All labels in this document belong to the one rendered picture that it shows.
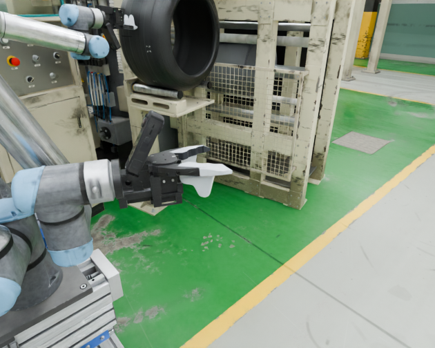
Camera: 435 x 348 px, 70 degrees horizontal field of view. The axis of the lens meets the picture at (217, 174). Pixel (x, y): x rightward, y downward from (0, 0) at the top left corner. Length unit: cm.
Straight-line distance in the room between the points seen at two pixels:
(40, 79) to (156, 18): 77
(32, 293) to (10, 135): 37
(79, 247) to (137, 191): 15
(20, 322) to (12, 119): 43
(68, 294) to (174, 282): 101
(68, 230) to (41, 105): 144
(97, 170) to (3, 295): 26
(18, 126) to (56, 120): 137
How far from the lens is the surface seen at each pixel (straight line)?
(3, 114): 67
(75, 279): 89
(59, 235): 61
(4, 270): 67
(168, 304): 171
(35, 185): 57
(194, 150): 64
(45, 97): 199
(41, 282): 85
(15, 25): 122
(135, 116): 212
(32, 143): 68
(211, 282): 179
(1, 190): 129
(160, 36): 161
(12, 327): 85
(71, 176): 56
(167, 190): 57
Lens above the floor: 131
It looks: 28 degrees down
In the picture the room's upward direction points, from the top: straight up
